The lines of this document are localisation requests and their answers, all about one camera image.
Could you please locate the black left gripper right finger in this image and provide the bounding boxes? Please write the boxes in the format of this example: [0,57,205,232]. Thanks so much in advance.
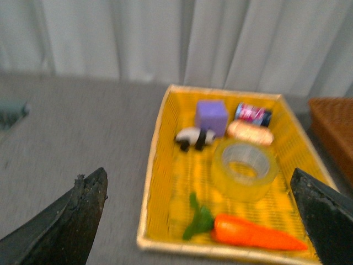
[290,168,352,264]

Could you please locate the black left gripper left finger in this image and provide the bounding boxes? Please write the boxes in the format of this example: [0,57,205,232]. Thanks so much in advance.
[1,167,108,264]

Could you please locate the yellow clear tape roll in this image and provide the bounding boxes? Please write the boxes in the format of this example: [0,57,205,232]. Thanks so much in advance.
[210,139,279,202]

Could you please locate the brown wicker basket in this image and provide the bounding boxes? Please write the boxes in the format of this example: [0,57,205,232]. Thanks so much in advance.
[308,97,352,185]

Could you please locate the yellow woven basket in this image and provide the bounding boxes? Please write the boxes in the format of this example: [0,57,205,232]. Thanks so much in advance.
[137,85,335,264]

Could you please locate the orange plastic carrot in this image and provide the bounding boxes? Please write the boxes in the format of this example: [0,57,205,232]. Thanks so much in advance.
[182,193,308,251]

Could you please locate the toy bread loaf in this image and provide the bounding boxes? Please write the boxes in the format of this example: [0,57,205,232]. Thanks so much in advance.
[226,120,274,146]

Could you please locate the small red drink can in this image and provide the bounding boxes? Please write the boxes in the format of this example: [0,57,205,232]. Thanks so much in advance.
[234,102,272,127]

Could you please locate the grey-green object at edge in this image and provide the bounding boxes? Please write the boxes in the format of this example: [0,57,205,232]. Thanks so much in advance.
[1,99,30,130]

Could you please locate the panda figurine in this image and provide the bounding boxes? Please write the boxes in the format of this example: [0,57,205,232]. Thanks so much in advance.
[175,127,216,152]

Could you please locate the purple cube block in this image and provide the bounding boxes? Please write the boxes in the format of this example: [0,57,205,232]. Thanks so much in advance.
[194,100,229,137]

